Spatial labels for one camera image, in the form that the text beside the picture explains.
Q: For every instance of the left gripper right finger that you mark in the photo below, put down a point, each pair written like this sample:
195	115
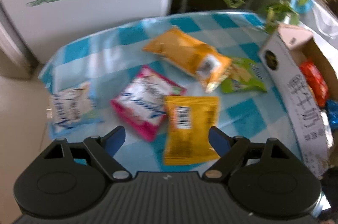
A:
231	151

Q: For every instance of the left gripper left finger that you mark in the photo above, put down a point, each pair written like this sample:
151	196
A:
102	151

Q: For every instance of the blue white snack packet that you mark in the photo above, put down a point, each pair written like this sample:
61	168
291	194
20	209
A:
71	109

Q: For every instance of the small yellow snack packet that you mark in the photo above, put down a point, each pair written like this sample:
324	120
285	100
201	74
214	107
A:
189	121

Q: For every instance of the large orange chip bag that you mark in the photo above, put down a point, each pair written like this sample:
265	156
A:
194	57

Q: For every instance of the pink white snack packet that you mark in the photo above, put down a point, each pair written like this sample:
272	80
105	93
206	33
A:
141	103

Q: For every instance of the green cracker packet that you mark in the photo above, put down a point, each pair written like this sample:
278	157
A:
244	76

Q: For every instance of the blue white checkered tablecloth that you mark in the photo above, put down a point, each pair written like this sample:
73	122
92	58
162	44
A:
110	59

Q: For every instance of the cardboard milk box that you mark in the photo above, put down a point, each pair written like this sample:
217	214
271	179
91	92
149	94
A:
285	50

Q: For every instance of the red snack packet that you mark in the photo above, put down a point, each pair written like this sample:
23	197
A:
316	82

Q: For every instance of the blue packet in box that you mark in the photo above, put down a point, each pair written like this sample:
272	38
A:
332	113

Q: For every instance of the blue round fan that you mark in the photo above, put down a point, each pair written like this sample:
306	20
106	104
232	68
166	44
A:
301	6

